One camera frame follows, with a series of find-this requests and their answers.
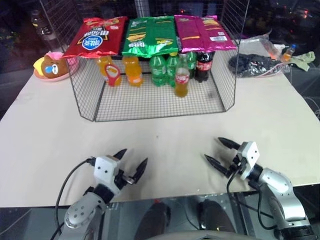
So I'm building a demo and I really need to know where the green chip bag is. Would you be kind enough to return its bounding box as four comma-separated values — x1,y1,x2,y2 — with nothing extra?
121,15,183,59

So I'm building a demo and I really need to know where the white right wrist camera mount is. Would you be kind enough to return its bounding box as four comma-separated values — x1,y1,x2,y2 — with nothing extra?
236,141,260,181

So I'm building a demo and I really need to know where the dark cola plastic bottle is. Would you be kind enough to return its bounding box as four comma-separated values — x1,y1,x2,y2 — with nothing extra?
194,51,215,83

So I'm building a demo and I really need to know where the red yellow label bottle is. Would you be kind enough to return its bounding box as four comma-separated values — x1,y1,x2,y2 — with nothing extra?
104,62,123,87

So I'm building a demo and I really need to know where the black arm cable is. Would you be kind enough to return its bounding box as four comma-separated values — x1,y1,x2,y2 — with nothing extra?
226,169,278,230
55,157,97,235

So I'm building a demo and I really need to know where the green soda plastic bottle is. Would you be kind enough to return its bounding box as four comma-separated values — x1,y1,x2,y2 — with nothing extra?
149,55,168,87
186,51,198,79

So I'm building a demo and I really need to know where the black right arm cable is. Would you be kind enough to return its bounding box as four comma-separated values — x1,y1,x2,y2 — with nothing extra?
226,169,278,230

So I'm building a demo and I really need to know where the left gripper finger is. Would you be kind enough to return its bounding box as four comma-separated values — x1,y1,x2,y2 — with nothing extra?
128,157,149,185
111,148,128,161

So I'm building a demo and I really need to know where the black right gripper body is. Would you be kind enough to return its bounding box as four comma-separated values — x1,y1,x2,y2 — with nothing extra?
230,149,248,174

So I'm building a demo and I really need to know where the black plastic bag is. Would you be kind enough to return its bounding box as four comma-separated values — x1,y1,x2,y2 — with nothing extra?
228,53,292,79

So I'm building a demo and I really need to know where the orange soda plastic bottle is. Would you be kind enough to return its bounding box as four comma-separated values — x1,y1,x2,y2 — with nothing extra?
122,55,144,87
96,55,113,77

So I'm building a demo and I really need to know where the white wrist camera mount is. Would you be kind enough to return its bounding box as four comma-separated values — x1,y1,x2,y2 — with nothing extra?
93,155,125,196
236,141,260,181

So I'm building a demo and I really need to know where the green cloth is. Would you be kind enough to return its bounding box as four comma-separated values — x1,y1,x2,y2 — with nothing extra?
291,51,316,72

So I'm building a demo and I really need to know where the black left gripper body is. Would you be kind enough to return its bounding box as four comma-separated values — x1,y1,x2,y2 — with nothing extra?
113,162,137,195

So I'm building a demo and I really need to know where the red chip bag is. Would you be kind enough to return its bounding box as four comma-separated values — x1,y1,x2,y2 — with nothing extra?
61,16,129,60

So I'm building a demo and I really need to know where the black wire mesh rack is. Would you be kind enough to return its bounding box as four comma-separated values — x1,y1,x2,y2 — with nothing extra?
39,0,251,123

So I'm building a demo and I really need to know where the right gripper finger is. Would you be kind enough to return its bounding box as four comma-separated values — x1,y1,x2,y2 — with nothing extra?
217,137,242,151
203,153,234,179

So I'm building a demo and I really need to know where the glass orange soda bottle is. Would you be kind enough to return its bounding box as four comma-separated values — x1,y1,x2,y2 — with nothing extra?
174,53,190,99

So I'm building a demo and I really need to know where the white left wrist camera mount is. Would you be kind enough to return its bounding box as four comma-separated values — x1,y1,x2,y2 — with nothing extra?
93,155,125,196

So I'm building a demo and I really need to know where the magenta chip bag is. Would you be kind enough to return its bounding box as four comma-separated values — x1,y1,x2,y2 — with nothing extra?
173,14,238,54

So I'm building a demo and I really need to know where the clear plastic bag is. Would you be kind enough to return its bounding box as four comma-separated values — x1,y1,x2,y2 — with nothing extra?
239,28,286,60

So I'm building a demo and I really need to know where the clear plastic water bottle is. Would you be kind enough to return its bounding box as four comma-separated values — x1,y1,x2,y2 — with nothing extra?
31,9,52,38

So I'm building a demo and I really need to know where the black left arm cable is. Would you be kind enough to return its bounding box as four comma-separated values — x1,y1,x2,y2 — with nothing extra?
55,157,97,235

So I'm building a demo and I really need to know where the brown bear plush slipper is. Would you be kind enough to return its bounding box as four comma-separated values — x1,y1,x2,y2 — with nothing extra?
33,53,71,82

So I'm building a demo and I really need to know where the small orange blue-capped bottle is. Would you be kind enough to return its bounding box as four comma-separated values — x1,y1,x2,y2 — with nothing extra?
281,44,297,64

